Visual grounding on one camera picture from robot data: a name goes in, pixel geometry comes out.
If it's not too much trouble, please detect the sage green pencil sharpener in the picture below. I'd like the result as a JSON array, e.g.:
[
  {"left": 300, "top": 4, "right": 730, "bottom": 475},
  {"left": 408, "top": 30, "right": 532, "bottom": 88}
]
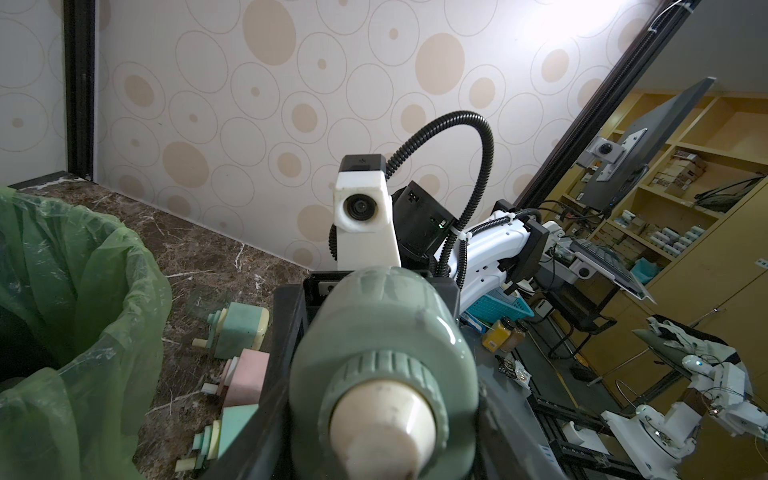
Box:
[{"left": 289, "top": 299, "right": 479, "bottom": 479}]

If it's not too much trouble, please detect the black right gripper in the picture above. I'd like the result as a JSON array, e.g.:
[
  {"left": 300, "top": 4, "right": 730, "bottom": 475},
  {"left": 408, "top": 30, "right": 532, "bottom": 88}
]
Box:
[{"left": 263, "top": 268, "right": 461, "bottom": 393}]

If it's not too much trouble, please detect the mint green pencil sharpener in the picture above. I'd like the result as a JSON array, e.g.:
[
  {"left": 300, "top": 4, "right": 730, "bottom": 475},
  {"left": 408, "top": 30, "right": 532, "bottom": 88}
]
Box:
[{"left": 192, "top": 302, "right": 270, "bottom": 360}]

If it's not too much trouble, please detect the light green pencil sharpener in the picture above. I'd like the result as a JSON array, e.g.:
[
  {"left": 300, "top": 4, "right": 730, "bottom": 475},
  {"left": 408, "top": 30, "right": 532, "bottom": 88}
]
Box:
[{"left": 174, "top": 404, "right": 259, "bottom": 473}]

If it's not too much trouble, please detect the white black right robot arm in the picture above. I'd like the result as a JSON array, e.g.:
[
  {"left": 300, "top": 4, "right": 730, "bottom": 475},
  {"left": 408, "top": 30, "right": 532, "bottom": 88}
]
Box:
[{"left": 264, "top": 110, "right": 554, "bottom": 390}]

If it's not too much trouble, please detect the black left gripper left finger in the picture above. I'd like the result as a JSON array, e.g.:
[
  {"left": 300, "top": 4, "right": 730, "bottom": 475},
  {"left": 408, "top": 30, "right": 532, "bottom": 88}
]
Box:
[{"left": 203, "top": 370, "right": 299, "bottom": 479}]

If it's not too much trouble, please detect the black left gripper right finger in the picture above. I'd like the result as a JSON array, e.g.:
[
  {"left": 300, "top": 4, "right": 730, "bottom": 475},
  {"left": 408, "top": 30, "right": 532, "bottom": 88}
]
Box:
[{"left": 473, "top": 380, "right": 566, "bottom": 479}]

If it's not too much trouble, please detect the pink pencil sharpener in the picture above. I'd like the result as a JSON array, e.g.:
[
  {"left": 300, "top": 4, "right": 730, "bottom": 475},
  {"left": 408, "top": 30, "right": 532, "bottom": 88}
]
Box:
[{"left": 201, "top": 349, "right": 270, "bottom": 408}]

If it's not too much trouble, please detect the green plastic bin liner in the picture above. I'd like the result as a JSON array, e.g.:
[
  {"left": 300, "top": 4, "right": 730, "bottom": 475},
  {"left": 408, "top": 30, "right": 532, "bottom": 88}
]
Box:
[{"left": 1, "top": 187, "right": 171, "bottom": 479}]

